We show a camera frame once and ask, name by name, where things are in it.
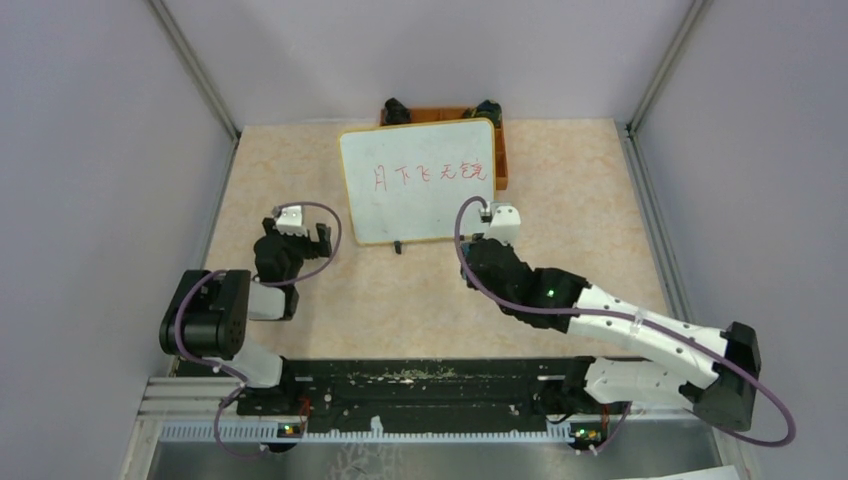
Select white whiteboard with yellow frame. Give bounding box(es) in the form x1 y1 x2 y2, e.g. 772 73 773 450
338 118 496 245

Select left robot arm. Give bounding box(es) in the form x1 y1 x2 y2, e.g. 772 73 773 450
159 217 334 414

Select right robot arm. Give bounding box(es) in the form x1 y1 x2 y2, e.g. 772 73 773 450
459 239 761 432

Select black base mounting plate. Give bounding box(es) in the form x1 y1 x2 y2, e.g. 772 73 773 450
175 356 631 439

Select black object in tray left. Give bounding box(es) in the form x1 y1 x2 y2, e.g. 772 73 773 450
382 97 412 126

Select dark object in tray right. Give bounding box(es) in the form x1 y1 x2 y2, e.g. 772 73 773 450
462 100 502 129

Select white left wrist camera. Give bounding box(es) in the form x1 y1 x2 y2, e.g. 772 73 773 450
272 205 309 237

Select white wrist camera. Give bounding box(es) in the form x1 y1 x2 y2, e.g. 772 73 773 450
272 205 309 237
479 202 521 246

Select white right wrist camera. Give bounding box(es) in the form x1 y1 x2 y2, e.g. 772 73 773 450
479 202 521 246

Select aluminium frame rail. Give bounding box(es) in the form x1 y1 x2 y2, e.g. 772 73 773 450
137 377 241 420

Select white slotted cable duct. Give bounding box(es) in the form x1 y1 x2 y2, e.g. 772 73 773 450
158 423 578 445

